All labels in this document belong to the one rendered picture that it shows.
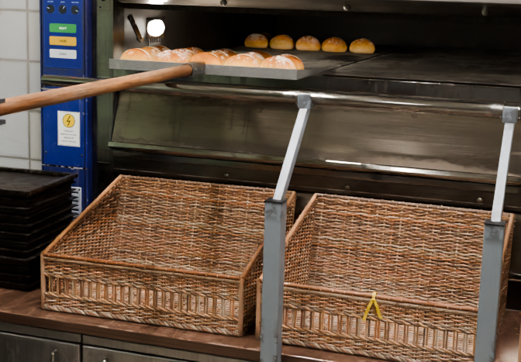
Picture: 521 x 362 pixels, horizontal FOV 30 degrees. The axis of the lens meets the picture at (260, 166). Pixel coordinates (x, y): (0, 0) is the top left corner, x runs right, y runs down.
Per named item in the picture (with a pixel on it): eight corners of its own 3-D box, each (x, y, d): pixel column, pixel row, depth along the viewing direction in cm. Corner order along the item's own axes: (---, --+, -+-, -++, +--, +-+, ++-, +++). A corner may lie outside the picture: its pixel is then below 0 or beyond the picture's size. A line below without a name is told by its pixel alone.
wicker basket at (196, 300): (118, 261, 297) (119, 172, 292) (296, 283, 281) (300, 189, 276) (36, 310, 251) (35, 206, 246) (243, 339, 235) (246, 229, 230)
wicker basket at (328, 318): (308, 284, 280) (312, 191, 274) (509, 312, 261) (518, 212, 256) (250, 340, 235) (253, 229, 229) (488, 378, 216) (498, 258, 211)
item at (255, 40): (241, 47, 378) (241, 32, 377) (248, 46, 384) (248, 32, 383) (264, 48, 374) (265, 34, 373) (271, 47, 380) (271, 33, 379)
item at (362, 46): (346, 53, 365) (346, 38, 364) (351, 51, 371) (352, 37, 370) (371, 54, 361) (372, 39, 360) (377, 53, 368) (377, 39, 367)
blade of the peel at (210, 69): (296, 80, 256) (297, 69, 256) (108, 68, 273) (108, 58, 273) (330, 69, 290) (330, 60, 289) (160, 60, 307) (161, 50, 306)
